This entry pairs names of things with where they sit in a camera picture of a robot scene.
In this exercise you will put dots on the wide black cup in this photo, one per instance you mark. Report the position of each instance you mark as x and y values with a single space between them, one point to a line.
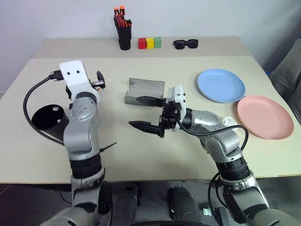
47 117

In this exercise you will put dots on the tall black pen cup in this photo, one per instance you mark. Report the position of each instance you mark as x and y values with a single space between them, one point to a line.
124 37

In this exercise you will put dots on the yellow block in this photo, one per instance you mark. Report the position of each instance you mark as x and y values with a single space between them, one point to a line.
149 43

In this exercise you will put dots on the orange capped upright marker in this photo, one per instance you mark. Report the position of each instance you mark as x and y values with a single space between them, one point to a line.
122 10
116 11

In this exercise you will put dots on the orange black marker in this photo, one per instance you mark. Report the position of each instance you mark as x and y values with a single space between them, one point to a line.
100 89

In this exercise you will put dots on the black sunglasses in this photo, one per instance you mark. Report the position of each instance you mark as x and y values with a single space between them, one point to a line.
179 44

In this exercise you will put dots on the dark rounded robot leg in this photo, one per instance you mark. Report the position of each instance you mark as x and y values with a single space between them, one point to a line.
128 202
183 204

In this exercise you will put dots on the metal floor bracket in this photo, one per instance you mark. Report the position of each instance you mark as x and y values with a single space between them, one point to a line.
207 211

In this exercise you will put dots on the orange leaning marker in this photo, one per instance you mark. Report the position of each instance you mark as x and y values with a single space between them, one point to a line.
122 23

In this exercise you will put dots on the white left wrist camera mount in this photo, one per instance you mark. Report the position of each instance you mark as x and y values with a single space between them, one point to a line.
75 77

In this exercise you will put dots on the black tipped leaning marker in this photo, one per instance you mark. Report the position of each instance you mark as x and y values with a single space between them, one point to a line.
129 22

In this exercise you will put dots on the grey upholstered seat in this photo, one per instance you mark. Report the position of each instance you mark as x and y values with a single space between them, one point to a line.
289 70

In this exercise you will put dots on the dark robot torso rim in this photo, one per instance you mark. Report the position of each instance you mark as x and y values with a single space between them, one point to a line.
169 223

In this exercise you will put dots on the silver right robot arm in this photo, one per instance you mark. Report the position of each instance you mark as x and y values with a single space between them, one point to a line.
225 141

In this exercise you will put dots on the blue plate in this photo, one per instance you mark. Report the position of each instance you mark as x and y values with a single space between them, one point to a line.
219 84

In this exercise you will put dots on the pink plate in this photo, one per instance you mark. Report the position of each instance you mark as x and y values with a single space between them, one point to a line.
265 117

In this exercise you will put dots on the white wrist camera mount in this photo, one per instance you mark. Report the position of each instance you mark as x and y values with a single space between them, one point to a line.
75 77
178 94

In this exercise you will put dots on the black zip tie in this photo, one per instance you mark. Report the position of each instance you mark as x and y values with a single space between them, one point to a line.
108 146

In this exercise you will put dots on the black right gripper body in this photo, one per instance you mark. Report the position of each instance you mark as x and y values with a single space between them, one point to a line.
169 115

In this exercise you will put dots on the red block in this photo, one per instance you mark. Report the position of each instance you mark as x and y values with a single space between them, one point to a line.
141 43

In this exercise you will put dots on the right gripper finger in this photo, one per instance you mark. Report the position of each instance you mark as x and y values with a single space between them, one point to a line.
148 127
150 101

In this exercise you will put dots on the green block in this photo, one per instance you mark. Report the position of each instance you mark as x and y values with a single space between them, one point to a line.
157 42

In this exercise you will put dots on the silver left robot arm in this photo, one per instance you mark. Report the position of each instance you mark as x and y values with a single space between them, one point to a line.
80 127

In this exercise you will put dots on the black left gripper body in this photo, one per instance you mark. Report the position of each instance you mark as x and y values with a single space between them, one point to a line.
95 83

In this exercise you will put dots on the grey open glasses case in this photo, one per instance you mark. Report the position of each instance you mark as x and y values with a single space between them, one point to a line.
145 88

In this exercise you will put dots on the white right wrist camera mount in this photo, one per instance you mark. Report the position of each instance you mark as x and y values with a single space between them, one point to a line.
178 94

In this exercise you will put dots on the crumpled white plastic piece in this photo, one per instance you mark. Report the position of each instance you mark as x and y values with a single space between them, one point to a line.
229 121

